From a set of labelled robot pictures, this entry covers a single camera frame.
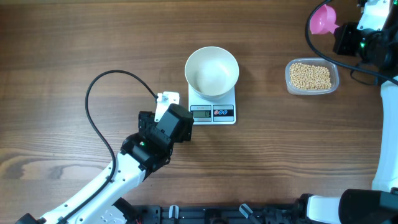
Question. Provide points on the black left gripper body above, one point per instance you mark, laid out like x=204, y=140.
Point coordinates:
x=147, y=121

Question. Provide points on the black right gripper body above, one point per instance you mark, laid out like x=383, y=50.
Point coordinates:
x=351, y=42

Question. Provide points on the pink plastic scoop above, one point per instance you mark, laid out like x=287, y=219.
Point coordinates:
x=323, y=21

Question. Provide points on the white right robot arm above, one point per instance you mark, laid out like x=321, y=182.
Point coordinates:
x=375, y=41

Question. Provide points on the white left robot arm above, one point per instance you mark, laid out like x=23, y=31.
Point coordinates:
x=141, y=154

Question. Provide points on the white digital kitchen scale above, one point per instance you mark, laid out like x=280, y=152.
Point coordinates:
x=212, y=111

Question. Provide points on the white bowl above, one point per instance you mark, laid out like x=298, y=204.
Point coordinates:
x=211, y=71

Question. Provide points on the soybeans pile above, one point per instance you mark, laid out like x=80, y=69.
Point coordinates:
x=309, y=77

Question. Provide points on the clear plastic container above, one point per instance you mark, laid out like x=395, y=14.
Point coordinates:
x=335, y=80

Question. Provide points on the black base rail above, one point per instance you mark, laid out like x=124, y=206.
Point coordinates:
x=278, y=214

